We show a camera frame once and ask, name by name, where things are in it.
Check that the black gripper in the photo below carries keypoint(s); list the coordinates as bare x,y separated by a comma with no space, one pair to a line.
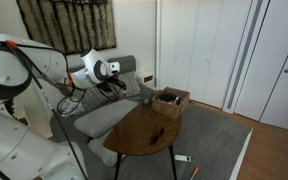
118,83

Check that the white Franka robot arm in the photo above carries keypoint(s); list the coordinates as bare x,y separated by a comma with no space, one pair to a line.
10,66

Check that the plaid grey throw pillow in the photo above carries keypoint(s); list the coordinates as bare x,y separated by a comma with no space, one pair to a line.
130,85
94,98

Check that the small white ball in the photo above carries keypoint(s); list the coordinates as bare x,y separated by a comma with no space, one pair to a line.
146,101

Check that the white nightstand wooden drawer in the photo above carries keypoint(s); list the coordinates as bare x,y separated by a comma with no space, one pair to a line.
145,77

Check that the light grey long cushion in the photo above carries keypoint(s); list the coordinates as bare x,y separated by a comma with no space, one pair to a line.
104,118
100,150

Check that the dark wooden side table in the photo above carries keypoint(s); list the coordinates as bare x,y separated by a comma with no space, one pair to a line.
134,133

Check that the brown cardboard box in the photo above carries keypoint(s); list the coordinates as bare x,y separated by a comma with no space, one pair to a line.
170,108

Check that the red capped marker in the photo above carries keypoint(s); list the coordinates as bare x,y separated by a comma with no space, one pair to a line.
178,100

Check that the crumpled pale wrapper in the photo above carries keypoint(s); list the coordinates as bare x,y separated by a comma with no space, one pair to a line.
71,107

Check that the dark brown sunglasses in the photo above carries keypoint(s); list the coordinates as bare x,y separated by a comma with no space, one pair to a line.
157,135

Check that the white bifold closet doors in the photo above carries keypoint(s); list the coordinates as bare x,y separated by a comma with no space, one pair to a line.
200,50

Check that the white remote control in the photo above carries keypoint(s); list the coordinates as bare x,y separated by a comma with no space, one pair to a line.
183,158

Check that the grey bed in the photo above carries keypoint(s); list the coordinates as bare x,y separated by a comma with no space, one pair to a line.
210,143

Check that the orange white marker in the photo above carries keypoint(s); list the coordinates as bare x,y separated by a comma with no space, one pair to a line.
194,172

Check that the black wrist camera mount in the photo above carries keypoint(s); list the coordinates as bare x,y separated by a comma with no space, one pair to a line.
104,87

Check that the brown woven wall hanging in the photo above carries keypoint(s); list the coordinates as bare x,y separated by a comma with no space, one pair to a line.
67,26

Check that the white closet divider post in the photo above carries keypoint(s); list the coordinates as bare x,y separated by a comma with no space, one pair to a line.
242,66

